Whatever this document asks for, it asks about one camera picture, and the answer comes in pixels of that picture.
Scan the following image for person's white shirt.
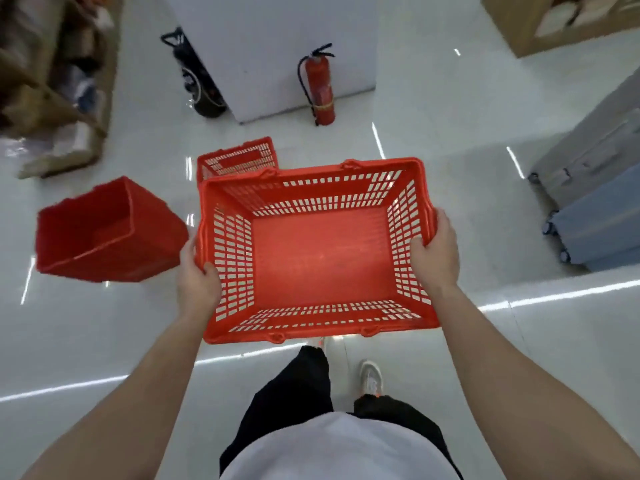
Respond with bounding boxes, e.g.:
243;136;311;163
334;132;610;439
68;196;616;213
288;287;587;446
220;412;460;480

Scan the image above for red slotted shopping basket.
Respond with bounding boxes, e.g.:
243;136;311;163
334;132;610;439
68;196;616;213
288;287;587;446
196;137;280;184
195;157;442;345

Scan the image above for red solid plastic bin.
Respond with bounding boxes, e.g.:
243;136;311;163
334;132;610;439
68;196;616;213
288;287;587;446
35;176;190;283

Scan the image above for wooden goods shelf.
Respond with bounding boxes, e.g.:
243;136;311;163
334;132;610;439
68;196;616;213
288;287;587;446
0;0;125;179

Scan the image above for cardboard box with goods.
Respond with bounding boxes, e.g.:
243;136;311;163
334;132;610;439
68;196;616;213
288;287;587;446
481;0;640;58

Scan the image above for person's white shoe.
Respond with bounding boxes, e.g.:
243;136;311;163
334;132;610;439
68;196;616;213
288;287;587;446
358;360;384;397

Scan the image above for red fire extinguisher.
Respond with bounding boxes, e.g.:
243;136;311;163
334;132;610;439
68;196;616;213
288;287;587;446
297;43;336;127

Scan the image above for white pillar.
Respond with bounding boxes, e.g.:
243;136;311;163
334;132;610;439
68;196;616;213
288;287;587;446
162;0;379;124

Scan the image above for person's right hand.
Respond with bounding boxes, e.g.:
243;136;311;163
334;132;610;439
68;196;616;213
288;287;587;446
409;208;461;295

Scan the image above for person's left hand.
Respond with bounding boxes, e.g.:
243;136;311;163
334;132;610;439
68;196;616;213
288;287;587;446
176;236;222;323

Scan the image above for blue suitcase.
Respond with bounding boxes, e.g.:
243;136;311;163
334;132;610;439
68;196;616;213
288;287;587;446
543;164;640;272

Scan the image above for person's right forearm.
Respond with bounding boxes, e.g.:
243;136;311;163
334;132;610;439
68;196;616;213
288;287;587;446
429;284;640;480

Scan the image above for person's left forearm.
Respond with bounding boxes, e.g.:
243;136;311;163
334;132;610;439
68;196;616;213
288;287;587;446
20;315;211;480

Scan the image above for person's black trousers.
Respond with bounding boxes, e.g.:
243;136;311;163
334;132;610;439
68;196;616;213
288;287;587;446
219;346;463;480

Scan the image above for black fire extinguisher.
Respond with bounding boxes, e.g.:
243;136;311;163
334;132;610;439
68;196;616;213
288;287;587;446
160;27;228;119

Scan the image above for grey suitcase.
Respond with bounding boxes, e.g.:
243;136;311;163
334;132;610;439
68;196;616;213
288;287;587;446
528;70;640;209

